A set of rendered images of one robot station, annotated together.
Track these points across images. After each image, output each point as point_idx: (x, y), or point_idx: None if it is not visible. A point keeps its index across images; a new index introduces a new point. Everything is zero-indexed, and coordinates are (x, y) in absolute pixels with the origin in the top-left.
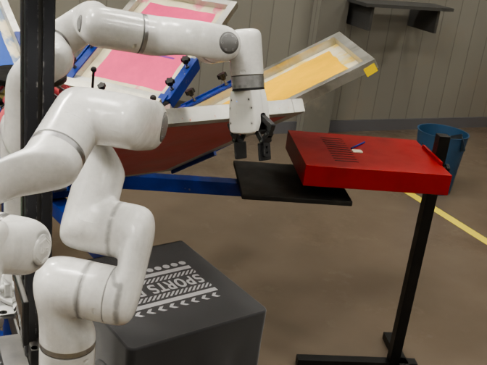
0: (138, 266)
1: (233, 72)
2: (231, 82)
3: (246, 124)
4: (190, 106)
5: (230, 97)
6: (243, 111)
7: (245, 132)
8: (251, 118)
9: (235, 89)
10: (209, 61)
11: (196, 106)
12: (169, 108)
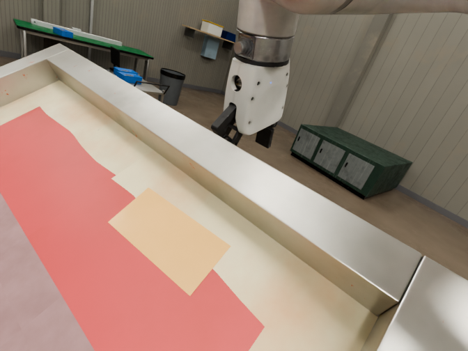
0: None
1: (291, 28)
2: (276, 51)
3: (276, 111)
4: (209, 130)
5: (257, 79)
6: (276, 96)
7: (271, 123)
8: (283, 101)
9: (285, 62)
10: (332, 13)
11: (200, 125)
12: (258, 159)
